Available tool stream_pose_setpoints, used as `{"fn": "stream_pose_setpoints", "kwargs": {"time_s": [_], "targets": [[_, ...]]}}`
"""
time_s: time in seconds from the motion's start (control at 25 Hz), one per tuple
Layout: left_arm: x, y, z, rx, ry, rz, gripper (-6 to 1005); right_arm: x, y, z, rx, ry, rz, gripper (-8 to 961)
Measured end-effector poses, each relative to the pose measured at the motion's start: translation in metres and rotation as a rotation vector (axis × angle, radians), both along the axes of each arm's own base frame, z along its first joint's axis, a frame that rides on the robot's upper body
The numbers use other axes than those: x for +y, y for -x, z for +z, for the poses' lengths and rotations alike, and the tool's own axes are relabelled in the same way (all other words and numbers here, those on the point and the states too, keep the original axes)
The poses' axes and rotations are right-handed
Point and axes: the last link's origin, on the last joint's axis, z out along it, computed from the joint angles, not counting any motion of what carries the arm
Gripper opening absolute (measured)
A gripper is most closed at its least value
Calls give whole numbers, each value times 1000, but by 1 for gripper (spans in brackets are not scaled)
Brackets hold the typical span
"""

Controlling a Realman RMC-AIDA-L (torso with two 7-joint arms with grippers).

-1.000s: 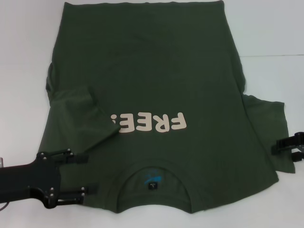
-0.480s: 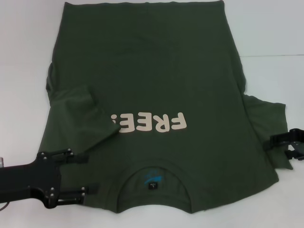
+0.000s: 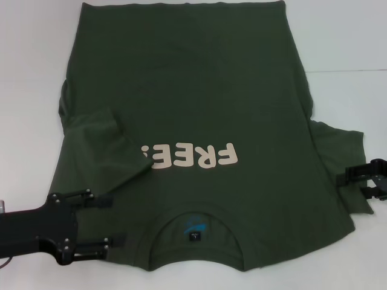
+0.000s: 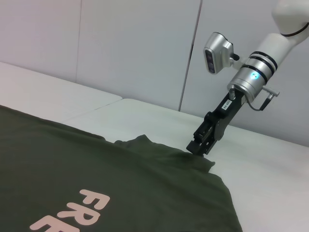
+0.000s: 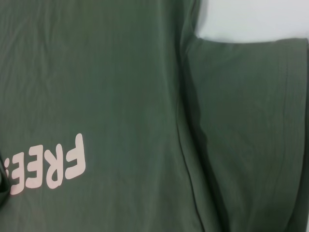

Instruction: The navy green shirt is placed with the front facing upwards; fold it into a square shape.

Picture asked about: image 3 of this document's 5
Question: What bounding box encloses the dark green FREE! t-shirt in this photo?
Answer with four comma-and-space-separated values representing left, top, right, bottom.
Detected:
48, 0, 374, 271

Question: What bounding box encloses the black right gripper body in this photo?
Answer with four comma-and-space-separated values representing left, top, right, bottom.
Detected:
369, 158, 387, 190

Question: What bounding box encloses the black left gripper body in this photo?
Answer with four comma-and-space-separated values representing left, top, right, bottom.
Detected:
0, 193, 79, 267

